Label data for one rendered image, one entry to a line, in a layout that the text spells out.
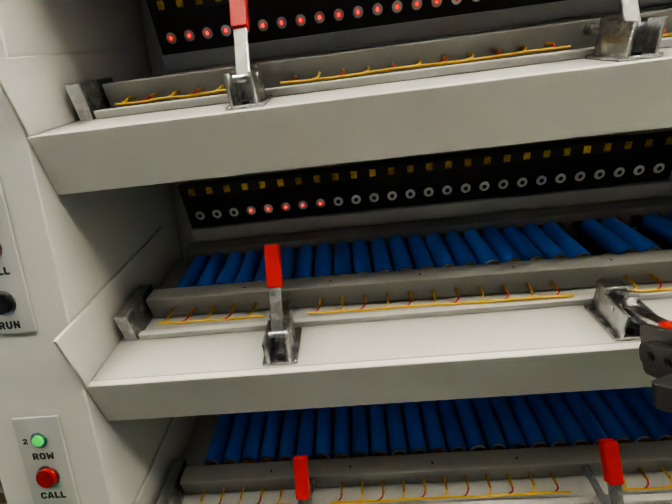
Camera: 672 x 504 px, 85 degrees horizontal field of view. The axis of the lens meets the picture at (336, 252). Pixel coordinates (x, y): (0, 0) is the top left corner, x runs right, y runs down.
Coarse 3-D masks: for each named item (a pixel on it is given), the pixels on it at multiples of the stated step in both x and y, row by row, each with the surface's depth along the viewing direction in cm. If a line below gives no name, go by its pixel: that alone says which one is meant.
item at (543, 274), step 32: (608, 256) 32; (640, 256) 32; (192, 288) 36; (224, 288) 35; (256, 288) 34; (288, 288) 34; (320, 288) 34; (352, 288) 33; (384, 288) 33; (416, 288) 33; (448, 288) 33; (480, 288) 32; (512, 288) 33; (544, 288) 33; (192, 320) 34; (224, 320) 34
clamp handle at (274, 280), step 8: (264, 248) 30; (272, 248) 30; (272, 256) 30; (280, 256) 30; (272, 264) 30; (280, 264) 30; (272, 272) 30; (280, 272) 30; (272, 280) 30; (280, 280) 30; (272, 288) 30; (280, 288) 30; (272, 296) 30; (280, 296) 30; (272, 304) 30; (280, 304) 30; (272, 312) 30; (280, 312) 30; (272, 320) 30; (280, 320) 29; (272, 328) 29; (280, 328) 29
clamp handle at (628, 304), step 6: (636, 294) 27; (624, 300) 27; (630, 300) 27; (636, 300) 27; (624, 306) 27; (630, 306) 27; (636, 306) 27; (630, 312) 27; (636, 312) 26; (642, 312) 26; (648, 312) 26; (642, 318) 25; (648, 318) 25; (654, 318) 25; (660, 318) 25; (654, 324) 24; (660, 324) 24; (666, 324) 23
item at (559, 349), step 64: (576, 192) 41; (640, 192) 41; (128, 320) 33; (256, 320) 34; (384, 320) 32; (448, 320) 31; (512, 320) 30; (576, 320) 30; (128, 384) 29; (192, 384) 29; (256, 384) 29; (320, 384) 29; (384, 384) 29; (448, 384) 29; (512, 384) 29; (576, 384) 29; (640, 384) 29
